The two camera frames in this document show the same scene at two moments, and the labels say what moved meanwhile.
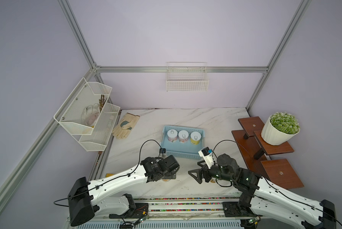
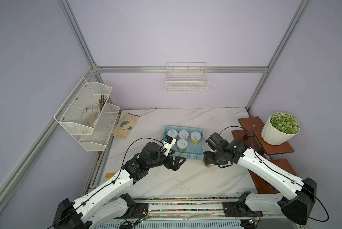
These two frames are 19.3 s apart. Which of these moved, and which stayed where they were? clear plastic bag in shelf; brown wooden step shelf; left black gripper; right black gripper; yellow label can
Moved: left black gripper; right black gripper
Stayed: clear plastic bag in shelf; brown wooden step shelf; yellow label can
